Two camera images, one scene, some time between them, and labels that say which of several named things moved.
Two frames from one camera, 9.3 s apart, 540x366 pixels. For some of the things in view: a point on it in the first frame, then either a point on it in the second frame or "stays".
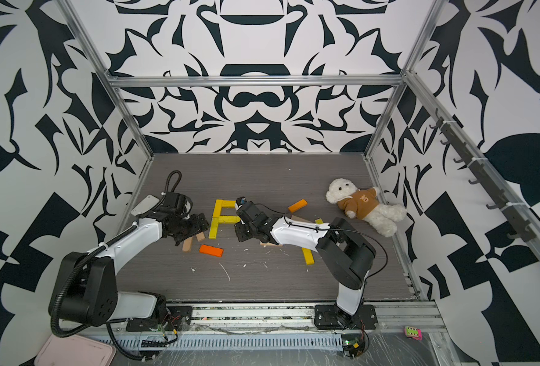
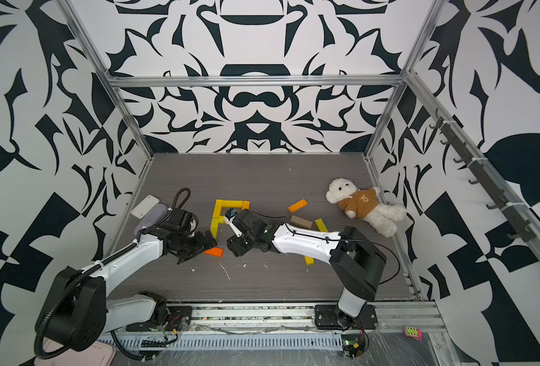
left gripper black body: (191, 226) → (195, 244)
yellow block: (213, 228) stays
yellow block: (228, 203) stays
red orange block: (211, 250) stays
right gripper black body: (243, 230) → (239, 243)
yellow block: (217, 208) stays
